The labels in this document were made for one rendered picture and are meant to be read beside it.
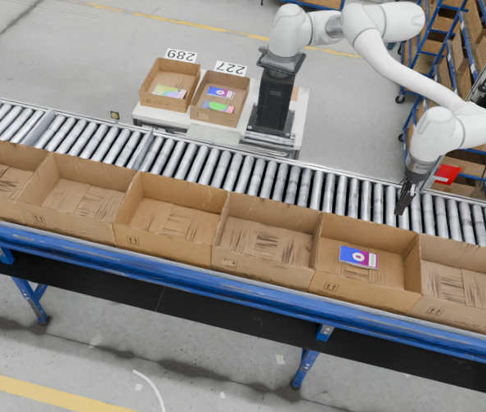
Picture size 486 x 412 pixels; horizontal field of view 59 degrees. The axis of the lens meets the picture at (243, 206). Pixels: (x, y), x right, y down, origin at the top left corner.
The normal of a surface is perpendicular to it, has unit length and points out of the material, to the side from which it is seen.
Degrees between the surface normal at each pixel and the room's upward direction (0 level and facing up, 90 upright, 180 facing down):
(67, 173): 90
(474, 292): 2
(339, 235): 89
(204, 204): 89
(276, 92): 90
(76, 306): 0
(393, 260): 0
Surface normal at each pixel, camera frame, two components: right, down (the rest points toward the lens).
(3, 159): -0.21, 0.73
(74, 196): 0.06, -0.65
